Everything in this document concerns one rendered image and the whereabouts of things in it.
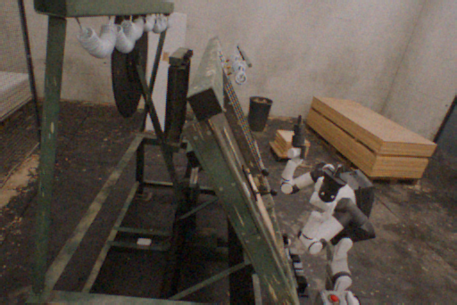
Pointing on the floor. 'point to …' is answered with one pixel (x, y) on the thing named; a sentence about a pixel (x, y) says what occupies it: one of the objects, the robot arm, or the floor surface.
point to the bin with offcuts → (258, 112)
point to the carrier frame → (181, 238)
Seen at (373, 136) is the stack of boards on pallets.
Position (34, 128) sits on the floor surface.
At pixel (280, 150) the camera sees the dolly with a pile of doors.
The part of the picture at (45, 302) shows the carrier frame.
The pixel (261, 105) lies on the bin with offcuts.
